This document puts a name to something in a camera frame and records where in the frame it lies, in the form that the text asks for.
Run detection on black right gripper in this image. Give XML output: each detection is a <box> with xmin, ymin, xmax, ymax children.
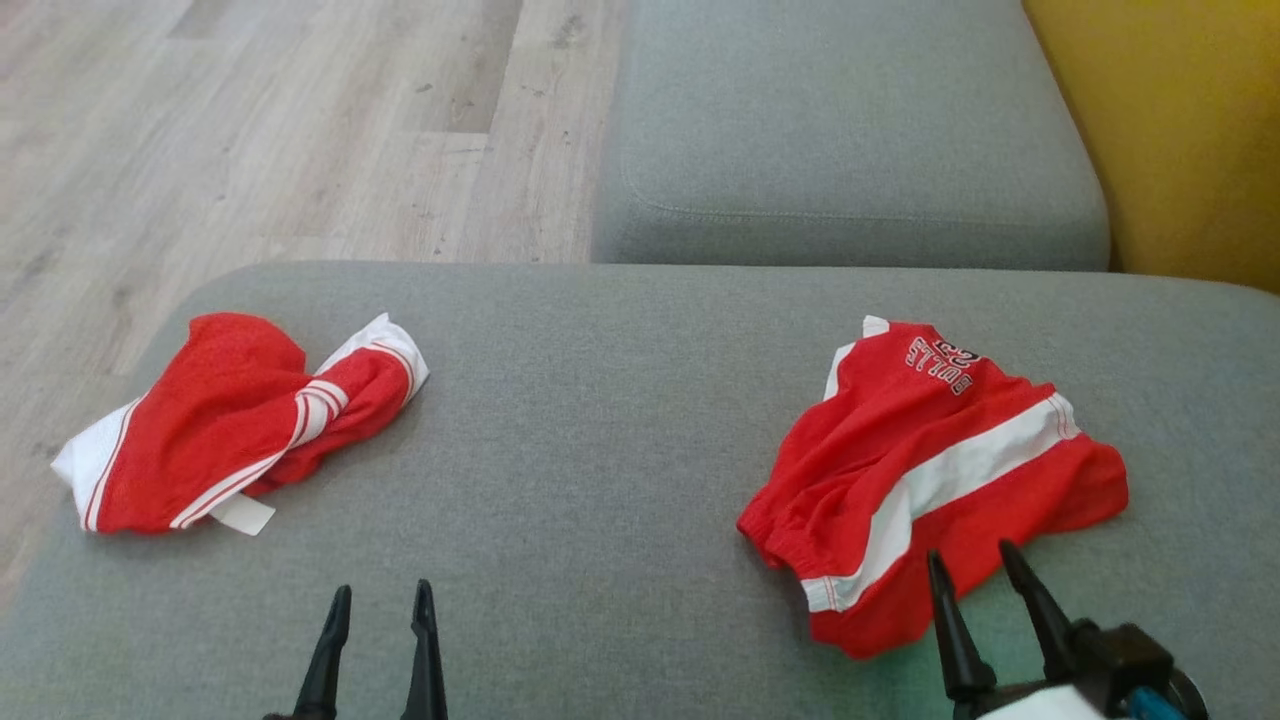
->
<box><xmin>926</xmin><ymin>539</ymin><xmax>1211</xmax><ymax>720</ymax></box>

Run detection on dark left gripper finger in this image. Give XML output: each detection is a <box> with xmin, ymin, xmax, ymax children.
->
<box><xmin>402</xmin><ymin>579</ymin><xmax>449</xmax><ymax>720</ymax></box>
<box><xmin>290</xmin><ymin>585</ymin><xmax>353</xmax><ymax>720</ymax></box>

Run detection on red jersey with white stripes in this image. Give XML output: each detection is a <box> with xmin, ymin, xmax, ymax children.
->
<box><xmin>50</xmin><ymin>312</ymin><xmax>431</xmax><ymax>537</ymax></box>

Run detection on red shorts with Bulls print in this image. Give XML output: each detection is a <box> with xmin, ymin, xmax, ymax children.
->
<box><xmin>737</xmin><ymin>315</ymin><xmax>1131</xmax><ymax>661</ymax></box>

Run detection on large grey sofa seat cushion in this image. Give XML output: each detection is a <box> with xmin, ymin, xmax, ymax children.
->
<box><xmin>0</xmin><ymin>262</ymin><xmax>1280</xmax><ymax>720</ymax></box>

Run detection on small grey sofa cushion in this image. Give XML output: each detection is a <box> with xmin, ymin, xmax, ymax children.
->
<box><xmin>592</xmin><ymin>0</ymin><xmax>1111</xmax><ymax>271</ymax></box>

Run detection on yellow fabric backrest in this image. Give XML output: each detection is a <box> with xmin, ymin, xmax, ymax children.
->
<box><xmin>1022</xmin><ymin>0</ymin><xmax>1280</xmax><ymax>295</ymax></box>

